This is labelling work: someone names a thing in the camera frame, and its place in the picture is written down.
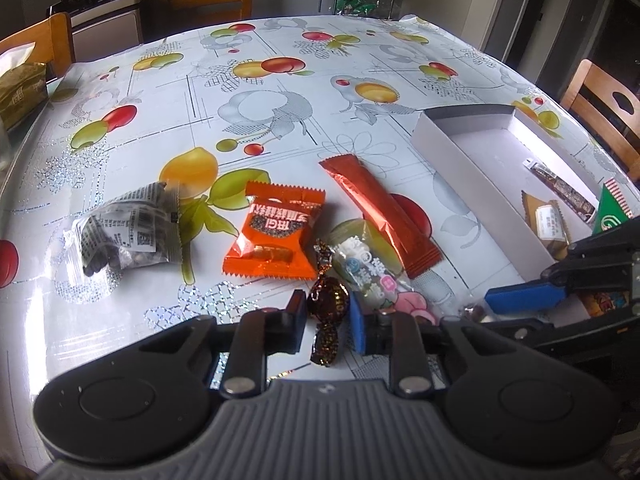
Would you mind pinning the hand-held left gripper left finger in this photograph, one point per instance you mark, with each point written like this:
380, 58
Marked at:
300, 312

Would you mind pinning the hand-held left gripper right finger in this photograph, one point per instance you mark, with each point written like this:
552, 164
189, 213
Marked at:
357, 325

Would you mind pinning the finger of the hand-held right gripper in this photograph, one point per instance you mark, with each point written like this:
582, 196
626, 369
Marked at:
560, 337
520, 297

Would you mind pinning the brown foil-wrapped candy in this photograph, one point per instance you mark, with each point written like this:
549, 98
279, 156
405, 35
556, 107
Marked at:
327, 300

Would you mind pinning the green snack packet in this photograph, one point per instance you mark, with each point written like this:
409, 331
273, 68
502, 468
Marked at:
611, 207

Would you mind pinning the small brown snack packet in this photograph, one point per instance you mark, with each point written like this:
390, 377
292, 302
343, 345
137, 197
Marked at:
547, 222

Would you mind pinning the dark long snack bar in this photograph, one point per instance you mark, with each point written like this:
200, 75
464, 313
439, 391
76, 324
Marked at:
562, 187

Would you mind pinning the white cardboard box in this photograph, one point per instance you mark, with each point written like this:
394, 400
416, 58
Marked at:
470, 170

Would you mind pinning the orange printed snack packet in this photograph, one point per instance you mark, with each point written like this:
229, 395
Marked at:
605, 304

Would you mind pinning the clear green-pink snack packet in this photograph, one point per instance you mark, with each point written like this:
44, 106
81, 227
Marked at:
372, 270

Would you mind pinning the red-orange stick packet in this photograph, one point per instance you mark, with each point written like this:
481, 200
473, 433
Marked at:
380, 210

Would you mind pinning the grey printed snack packet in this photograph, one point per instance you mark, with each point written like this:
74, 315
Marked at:
130, 232

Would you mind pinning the green snack packets pile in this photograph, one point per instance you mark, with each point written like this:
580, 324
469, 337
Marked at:
357, 5

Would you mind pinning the silver cabinet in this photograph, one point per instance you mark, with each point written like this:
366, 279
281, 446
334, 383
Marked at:
107, 30

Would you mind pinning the tissue box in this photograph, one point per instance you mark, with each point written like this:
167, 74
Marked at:
20, 90

